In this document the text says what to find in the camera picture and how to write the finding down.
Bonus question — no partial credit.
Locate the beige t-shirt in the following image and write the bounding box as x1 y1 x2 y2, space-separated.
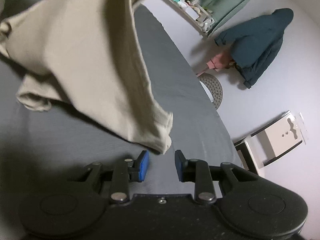
1 0 173 153

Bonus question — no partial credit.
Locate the white plastic bucket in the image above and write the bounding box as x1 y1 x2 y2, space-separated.
200 81 214 103

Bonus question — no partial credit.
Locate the round grey woven stool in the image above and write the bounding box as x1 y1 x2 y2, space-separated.
198 73 223 109

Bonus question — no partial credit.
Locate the grey bed sheet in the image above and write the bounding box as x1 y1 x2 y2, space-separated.
0 4 243 198

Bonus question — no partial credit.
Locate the white black wooden chair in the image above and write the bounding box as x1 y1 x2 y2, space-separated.
234 111 305 177

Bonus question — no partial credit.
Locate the pink hanging garment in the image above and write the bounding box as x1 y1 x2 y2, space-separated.
196 48 235 77

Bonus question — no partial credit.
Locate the dark teal hanging jacket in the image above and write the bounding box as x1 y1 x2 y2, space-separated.
214 8 294 89

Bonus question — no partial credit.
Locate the curved windowsill shelf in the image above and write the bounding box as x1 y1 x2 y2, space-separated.
163 0 214 37

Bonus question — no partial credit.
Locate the white wall socket strip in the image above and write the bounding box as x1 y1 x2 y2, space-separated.
296 112 309 145

